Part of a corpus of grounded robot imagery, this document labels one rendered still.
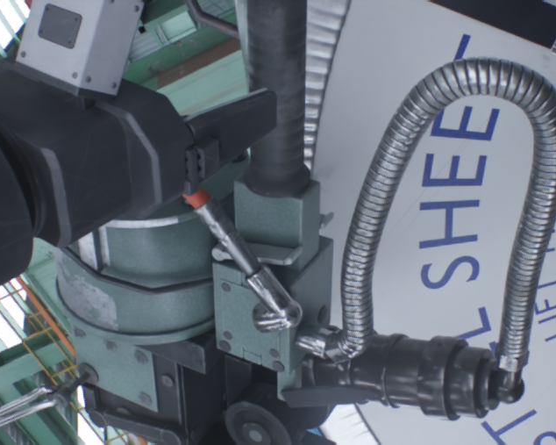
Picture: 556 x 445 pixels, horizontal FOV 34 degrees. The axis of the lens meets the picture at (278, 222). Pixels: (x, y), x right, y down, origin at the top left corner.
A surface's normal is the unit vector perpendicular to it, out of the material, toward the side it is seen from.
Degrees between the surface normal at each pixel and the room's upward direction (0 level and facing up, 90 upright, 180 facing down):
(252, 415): 58
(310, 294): 137
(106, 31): 129
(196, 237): 115
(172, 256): 102
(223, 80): 90
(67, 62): 69
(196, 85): 90
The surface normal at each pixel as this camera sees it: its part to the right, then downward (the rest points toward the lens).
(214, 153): 0.78, 0.35
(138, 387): -0.49, 0.49
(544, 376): 0.08, 0.49
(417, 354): -0.37, -0.67
